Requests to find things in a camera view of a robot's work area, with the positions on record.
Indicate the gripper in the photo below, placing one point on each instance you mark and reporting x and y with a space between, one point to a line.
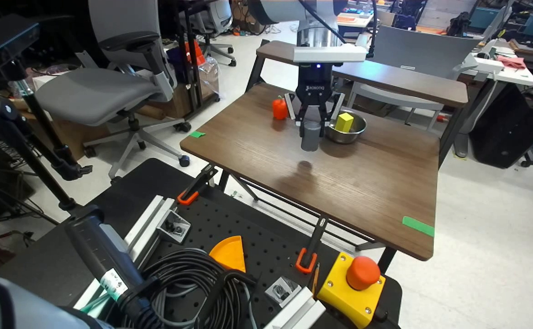
315 84

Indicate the gray cylinder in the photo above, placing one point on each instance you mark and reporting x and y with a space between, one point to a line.
311 139

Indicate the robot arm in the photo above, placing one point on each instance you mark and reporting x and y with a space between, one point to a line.
284 9

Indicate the yellow block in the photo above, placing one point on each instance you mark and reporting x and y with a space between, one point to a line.
344 122

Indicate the orange toy pepper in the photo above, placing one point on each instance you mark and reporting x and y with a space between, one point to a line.
280 109

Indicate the steel bowl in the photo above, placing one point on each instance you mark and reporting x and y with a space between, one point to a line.
346 137

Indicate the wooden bench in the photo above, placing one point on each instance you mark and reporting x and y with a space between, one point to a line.
398 80

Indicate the green tape strip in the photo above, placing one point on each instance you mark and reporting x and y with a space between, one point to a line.
418 226
197 134

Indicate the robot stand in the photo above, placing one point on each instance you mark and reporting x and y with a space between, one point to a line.
248 219

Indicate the black and orange clamp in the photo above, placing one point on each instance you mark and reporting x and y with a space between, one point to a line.
195 187
314 242

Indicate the cardboard box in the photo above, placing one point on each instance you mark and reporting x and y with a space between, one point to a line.
179 103

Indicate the black metal rack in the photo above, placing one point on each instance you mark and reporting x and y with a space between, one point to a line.
192 55

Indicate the pencil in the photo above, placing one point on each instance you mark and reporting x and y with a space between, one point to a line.
315 278

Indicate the orange wedge piece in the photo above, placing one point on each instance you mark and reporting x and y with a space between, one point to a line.
229 256

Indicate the yellow emergency stop button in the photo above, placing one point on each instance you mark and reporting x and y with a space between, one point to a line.
348 292

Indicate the white desk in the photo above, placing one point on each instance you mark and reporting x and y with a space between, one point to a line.
499 73

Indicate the black bin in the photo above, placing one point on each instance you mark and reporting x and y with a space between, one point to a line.
508 132

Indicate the red cloth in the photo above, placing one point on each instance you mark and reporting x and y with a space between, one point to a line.
512 61

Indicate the grey office chair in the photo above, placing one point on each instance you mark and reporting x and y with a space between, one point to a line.
92 93

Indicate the aluminium corner bracket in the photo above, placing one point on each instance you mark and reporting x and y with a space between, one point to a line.
283 291
175 227

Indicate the aluminium rail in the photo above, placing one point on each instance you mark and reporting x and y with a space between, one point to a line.
150 219
300 313

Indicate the camera on tripod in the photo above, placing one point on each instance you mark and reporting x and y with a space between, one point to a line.
6 39

